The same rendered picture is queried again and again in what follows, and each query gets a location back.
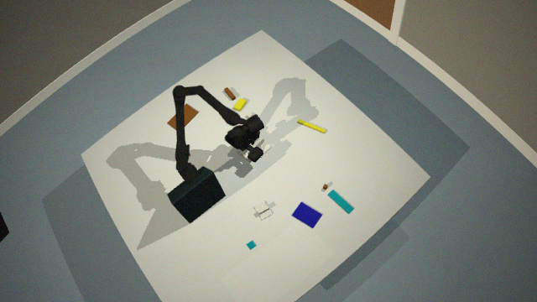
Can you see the teal flat rectangular plate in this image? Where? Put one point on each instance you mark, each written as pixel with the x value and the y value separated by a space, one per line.
pixel 251 245

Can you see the brown flat rectangular plate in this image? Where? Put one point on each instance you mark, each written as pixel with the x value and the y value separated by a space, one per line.
pixel 190 113

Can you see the teal flat bar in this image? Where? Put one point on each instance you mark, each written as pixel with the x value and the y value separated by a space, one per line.
pixel 340 201

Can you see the brown flat bar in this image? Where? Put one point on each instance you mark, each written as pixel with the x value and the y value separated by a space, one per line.
pixel 232 96

